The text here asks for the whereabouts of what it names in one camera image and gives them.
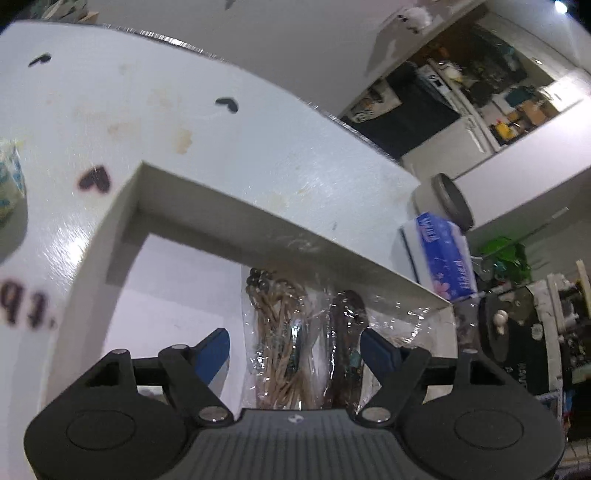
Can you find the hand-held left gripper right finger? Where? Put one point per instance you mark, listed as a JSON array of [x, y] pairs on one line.
[[378, 353]]

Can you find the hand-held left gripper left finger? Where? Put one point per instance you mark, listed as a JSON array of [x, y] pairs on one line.
[[213, 355]]

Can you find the black chair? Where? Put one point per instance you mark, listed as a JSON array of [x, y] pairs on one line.
[[420, 113]]

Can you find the yellow kettle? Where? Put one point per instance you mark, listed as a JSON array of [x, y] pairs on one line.
[[502, 131]]

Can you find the floral fabric scrunchie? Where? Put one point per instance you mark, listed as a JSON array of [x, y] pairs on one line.
[[10, 184]]

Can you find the white plush toy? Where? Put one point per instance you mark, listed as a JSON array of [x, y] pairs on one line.
[[415, 17]]

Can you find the round grey tin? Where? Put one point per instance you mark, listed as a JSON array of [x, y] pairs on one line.
[[450, 201]]

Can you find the white shallow cardboard box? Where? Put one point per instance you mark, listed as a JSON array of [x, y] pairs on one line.
[[221, 221]]

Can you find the printed tote bag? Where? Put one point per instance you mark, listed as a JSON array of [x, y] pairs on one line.
[[371, 104]]

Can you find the white washing machine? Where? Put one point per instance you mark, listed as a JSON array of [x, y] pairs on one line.
[[443, 83]]

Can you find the blue tissue packet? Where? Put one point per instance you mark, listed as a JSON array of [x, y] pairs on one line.
[[443, 258]]

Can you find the dark jar with lid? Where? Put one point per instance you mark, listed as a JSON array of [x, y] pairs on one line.
[[517, 337]]

